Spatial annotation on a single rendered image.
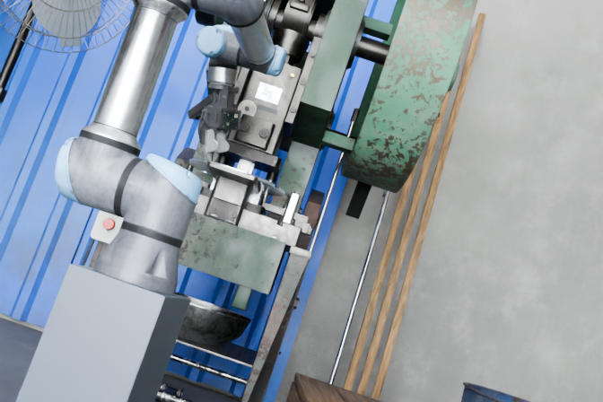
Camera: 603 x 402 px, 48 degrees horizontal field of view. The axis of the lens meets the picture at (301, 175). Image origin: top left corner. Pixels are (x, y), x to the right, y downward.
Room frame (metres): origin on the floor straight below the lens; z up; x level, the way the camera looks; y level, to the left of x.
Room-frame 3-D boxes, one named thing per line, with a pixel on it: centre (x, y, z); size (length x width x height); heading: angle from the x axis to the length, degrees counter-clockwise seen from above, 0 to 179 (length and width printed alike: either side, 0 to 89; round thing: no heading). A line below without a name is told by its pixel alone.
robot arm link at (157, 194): (1.28, 0.23, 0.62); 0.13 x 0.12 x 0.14; 83
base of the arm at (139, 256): (1.28, 0.23, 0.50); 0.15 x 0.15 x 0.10
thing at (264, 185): (1.96, 0.17, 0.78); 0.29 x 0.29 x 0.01
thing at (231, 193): (1.91, 0.17, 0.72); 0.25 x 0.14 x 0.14; 179
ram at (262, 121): (2.05, 0.17, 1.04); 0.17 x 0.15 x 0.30; 179
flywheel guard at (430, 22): (2.19, -0.17, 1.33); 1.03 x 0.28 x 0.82; 179
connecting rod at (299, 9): (2.09, 0.17, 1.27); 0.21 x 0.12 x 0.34; 179
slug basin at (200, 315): (2.09, 0.17, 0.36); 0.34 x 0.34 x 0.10
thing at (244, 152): (2.09, 0.17, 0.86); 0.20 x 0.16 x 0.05; 89
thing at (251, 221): (2.09, 0.17, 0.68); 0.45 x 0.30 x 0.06; 89
